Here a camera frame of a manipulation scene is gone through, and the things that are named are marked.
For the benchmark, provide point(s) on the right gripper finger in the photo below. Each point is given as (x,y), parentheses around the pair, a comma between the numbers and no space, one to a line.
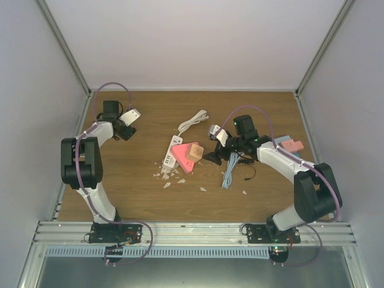
(213,157)
(218,152)

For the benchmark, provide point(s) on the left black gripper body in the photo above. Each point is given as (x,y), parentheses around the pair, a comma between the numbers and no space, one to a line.
(125,135)

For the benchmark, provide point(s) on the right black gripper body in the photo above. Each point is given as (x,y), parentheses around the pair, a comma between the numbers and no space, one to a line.
(239,141)

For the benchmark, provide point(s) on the pink triangular power socket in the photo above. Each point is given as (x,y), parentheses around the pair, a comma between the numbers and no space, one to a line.
(180,154)

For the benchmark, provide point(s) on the light blue power strip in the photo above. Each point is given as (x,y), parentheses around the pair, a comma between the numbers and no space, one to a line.
(281,139)

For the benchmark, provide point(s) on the pink block socket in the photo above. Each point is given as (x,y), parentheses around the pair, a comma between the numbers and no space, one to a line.
(292,146)

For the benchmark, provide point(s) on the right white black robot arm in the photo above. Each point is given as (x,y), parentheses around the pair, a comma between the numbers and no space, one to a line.
(315,191)

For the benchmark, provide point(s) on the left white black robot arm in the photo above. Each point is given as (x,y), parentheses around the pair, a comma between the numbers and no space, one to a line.
(81,163)

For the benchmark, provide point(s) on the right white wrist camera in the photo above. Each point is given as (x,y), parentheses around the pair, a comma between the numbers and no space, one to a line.
(219,134)

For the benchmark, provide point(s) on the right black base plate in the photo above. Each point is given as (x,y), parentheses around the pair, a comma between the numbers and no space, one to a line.
(266,233)

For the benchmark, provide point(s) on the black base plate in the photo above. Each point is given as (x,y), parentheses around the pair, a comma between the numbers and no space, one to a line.
(266,233)
(121,234)

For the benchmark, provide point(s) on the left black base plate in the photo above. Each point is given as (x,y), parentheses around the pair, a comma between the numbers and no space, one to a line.
(121,234)

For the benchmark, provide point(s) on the aluminium frame rail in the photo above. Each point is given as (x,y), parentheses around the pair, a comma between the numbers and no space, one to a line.
(194,234)

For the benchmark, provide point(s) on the grey slotted cable duct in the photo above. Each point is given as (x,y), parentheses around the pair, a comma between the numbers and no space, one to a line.
(165,252)

